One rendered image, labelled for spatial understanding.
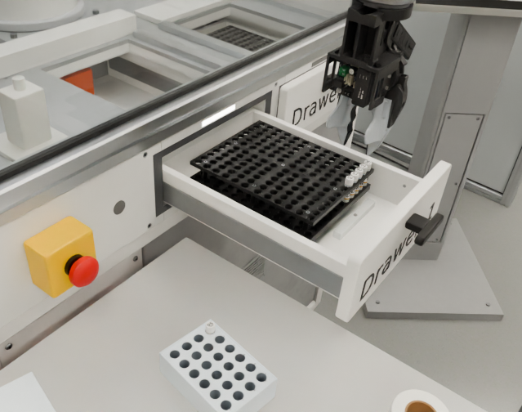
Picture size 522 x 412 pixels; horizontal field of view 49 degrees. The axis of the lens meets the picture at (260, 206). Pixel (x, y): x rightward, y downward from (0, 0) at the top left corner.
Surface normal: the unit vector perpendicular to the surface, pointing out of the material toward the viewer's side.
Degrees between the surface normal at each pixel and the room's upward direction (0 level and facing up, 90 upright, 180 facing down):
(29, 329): 90
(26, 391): 0
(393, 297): 3
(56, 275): 90
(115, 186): 90
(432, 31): 90
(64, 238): 0
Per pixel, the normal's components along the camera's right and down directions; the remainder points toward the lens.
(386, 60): 0.08, -0.79
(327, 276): -0.59, 0.45
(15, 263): 0.80, 0.40
